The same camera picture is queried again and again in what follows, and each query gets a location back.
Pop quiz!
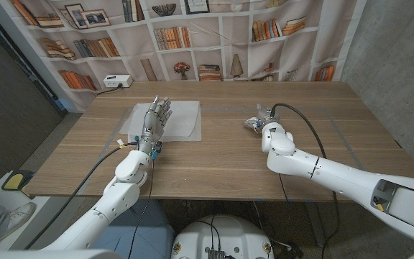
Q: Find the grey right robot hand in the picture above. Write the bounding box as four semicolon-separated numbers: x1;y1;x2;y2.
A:
243;103;280;133

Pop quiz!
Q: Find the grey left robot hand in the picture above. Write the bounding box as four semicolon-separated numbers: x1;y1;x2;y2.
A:
137;95;174;154

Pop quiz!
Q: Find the translucent plastic sheet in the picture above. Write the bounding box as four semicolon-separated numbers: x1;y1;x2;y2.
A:
119;100;203;143

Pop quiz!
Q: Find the white power strip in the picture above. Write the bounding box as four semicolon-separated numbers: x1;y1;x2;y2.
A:
102;74;134;88

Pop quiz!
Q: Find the printed bookshelf backdrop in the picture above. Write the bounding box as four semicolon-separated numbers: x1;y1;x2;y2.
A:
11;0;368;112

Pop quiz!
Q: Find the blue grey box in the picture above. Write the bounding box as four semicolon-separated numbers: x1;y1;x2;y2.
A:
88;199;175;259

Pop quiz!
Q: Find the grey table leg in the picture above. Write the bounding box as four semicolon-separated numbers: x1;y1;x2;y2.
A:
302;200;328;249

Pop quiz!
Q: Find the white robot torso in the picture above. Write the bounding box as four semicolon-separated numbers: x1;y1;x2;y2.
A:
170;214;275;259

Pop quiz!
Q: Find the yellow and black pad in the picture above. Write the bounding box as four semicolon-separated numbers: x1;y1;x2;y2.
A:
1;169;35;191

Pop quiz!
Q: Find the white low platform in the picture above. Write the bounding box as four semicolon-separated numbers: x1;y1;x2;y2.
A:
0;171;52;253

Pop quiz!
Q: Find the white shoe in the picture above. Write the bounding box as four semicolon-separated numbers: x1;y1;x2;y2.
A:
4;202;38;235

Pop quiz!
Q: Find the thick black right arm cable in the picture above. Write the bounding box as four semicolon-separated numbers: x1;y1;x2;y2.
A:
270;103;341;259

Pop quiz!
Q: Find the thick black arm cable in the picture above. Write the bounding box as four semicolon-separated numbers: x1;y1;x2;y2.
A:
270;103;341;259
23;142;139;251

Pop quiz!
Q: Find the black power strip cable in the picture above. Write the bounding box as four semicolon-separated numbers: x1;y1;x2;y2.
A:
95;83;124;97

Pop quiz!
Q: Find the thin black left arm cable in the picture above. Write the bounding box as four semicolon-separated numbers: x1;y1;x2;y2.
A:
127;160;155;258

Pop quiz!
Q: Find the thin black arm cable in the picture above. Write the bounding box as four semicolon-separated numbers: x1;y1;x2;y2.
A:
277;173;290;202
127;160;155;258

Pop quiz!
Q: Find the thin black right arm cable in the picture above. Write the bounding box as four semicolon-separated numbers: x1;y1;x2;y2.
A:
277;173;290;202

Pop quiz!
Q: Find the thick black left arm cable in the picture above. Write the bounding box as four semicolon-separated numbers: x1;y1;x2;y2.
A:
23;142;139;251

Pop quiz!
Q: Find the thin black torso cable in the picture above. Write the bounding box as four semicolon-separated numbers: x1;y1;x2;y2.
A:
191;214;222;253

